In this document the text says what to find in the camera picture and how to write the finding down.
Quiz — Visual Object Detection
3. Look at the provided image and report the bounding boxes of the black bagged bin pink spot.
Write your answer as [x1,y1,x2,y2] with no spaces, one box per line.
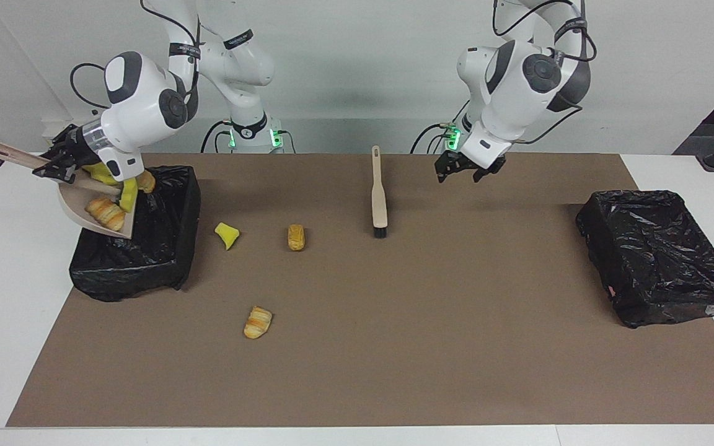
[575,190,714,329]

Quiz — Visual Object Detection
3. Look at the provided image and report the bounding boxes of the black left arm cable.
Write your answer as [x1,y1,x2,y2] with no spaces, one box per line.
[492,0,598,146]

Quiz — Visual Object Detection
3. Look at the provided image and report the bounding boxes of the yellow sponge piece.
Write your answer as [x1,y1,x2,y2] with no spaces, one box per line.
[81,162,120,186]
[214,222,240,251]
[119,179,140,214]

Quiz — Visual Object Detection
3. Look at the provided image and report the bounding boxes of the black base power cable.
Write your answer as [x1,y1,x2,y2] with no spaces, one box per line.
[411,123,454,154]
[200,120,234,154]

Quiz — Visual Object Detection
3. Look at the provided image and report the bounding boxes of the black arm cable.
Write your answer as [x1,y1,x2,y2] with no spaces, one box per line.
[69,0,201,113]
[492,0,598,146]

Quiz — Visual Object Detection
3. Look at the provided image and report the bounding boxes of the white wall socket box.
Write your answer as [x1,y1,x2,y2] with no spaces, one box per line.
[42,119,110,150]

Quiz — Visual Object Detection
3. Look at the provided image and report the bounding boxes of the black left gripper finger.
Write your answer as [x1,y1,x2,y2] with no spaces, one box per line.
[434,158,458,185]
[472,158,507,185]

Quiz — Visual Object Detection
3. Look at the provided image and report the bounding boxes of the beige hand brush black bristles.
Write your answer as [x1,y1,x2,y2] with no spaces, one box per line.
[371,146,389,240]

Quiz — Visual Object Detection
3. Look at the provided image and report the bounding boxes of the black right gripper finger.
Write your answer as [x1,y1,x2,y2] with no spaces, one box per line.
[47,127,79,160]
[33,160,76,185]

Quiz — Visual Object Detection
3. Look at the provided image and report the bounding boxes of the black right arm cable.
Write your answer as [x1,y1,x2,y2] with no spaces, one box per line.
[69,0,201,113]

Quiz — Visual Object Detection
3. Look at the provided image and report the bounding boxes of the brown paper table mat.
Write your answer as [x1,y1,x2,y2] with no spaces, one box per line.
[6,152,714,428]

